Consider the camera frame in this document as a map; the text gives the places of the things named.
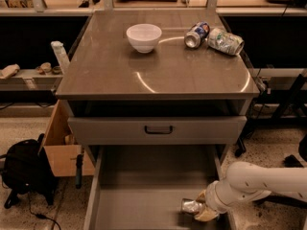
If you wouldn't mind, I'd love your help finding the black office chair base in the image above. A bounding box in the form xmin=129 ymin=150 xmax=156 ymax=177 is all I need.
xmin=251 ymin=134 xmax=307 ymax=209

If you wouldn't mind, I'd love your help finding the white plastic bottle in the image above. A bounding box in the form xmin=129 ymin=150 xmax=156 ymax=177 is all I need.
xmin=51 ymin=41 xmax=70 ymax=74

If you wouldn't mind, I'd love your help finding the silver redbull can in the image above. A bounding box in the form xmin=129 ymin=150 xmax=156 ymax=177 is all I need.
xmin=181 ymin=198 xmax=202 ymax=215

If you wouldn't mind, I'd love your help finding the wooden box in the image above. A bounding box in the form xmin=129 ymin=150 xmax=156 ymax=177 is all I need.
xmin=42 ymin=101 xmax=82 ymax=177

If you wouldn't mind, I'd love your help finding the closed upper drawer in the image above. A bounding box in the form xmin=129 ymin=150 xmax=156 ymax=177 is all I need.
xmin=68 ymin=116 xmax=247 ymax=145

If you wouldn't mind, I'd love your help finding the open middle drawer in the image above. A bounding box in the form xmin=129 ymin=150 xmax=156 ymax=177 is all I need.
xmin=83 ymin=145 xmax=235 ymax=230

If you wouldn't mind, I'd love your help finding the black backpack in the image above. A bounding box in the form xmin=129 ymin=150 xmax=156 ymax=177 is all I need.
xmin=0 ymin=133 xmax=58 ymax=209

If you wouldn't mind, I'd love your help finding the green white soda can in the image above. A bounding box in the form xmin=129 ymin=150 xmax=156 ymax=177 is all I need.
xmin=207 ymin=28 xmax=245 ymax=56

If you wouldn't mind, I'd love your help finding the blue pepsi can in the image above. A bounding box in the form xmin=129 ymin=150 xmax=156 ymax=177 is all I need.
xmin=184 ymin=21 xmax=210 ymax=49

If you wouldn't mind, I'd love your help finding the grey drawer cabinet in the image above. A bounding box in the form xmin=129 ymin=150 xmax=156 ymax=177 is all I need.
xmin=56 ymin=9 xmax=261 ymax=146

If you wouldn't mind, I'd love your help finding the black cable on floor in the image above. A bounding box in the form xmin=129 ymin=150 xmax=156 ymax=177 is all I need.
xmin=27 ymin=192 xmax=62 ymax=230

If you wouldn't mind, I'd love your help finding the white ceramic bowl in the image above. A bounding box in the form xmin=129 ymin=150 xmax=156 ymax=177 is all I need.
xmin=126 ymin=24 xmax=162 ymax=54

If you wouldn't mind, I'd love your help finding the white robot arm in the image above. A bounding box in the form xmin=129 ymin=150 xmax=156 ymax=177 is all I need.
xmin=194 ymin=162 xmax=307 ymax=222

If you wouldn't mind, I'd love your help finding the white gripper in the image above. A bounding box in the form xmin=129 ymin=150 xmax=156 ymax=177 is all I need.
xmin=194 ymin=180 xmax=230 ymax=222

